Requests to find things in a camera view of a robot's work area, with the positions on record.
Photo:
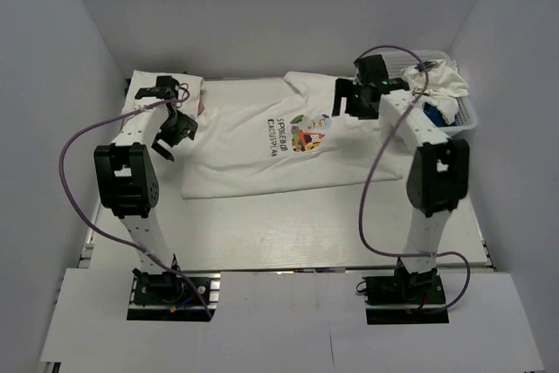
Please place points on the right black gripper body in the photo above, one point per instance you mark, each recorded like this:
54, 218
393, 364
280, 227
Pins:
357, 89

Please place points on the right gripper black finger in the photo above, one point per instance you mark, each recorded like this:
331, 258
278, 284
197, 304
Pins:
344, 90
362, 112

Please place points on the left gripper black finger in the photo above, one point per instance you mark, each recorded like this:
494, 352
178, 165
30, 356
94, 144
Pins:
188, 128
162, 151

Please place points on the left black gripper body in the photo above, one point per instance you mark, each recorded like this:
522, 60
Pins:
168, 131

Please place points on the white cartoon print t-shirt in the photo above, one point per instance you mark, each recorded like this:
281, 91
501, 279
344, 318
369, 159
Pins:
282, 146

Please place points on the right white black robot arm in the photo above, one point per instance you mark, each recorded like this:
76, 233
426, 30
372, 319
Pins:
439, 172

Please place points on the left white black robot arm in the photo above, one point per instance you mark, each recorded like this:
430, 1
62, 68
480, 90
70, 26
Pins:
128, 184

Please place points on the folded pink t-shirt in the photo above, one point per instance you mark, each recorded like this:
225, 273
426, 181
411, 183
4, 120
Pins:
201, 104

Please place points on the blue t-shirt in basket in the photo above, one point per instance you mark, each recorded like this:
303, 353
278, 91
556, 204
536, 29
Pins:
441, 115

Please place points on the crumpled white t-shirt in basket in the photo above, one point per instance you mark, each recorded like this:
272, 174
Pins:
440, 83

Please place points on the white plastic laundry basket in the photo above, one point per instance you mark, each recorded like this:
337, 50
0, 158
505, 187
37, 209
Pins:
397, 61

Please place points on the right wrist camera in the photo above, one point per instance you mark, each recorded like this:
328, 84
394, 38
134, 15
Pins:
372, 71

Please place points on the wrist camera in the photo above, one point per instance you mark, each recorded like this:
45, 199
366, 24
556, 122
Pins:
372, 71
166, 88

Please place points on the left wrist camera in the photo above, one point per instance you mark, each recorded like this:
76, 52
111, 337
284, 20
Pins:
166, 88

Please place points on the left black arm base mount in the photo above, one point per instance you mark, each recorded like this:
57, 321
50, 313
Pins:
163, 297

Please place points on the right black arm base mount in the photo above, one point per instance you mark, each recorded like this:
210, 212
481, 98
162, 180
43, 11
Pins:
389, 302

